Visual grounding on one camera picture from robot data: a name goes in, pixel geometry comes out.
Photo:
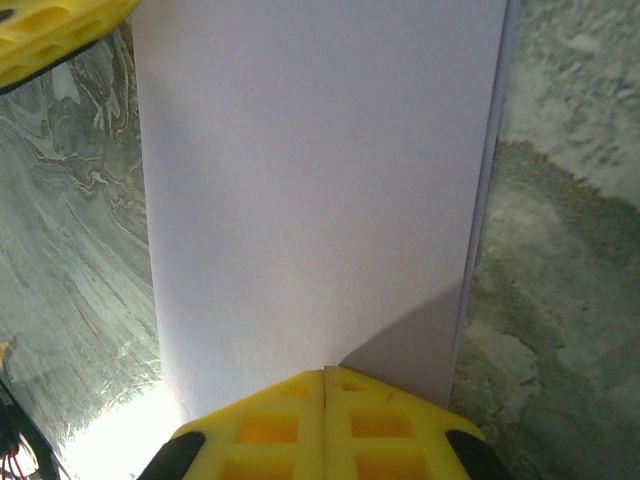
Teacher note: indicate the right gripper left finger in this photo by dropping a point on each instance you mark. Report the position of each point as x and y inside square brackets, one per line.
[280, 430]

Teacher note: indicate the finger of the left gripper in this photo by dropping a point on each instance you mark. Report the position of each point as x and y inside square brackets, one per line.
[45, 35]

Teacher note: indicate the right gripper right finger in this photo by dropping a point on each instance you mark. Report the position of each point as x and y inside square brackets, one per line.
[380, 430]

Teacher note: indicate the lavender paper sheet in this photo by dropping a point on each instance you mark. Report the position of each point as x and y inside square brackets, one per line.
[310, 175]

